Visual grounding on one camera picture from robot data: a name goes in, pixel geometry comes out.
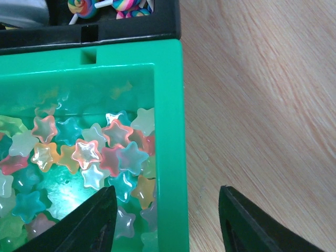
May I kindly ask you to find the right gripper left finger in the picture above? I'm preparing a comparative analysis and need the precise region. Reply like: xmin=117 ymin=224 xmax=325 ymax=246
xmin=16 ymin=186 xmax=117 ymax=251

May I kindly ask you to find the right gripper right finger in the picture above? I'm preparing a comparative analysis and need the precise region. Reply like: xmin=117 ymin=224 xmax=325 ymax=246
xmin=218 ymin=185 xmax=322 ymax=251

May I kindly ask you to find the green bin of gummies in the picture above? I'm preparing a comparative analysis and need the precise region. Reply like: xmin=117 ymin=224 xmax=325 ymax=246
xmin=1 ymin=39 xmax=189 ymax=251

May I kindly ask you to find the black bin of lollipops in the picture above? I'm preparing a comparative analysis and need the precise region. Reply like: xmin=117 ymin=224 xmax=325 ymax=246
xmin=1 ymin=1 xmax=181 ymax=55

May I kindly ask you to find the metal candy scoop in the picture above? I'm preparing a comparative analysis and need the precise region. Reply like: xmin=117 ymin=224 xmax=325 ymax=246
xmin=1 ymin=0 xmax=50 ymax=28

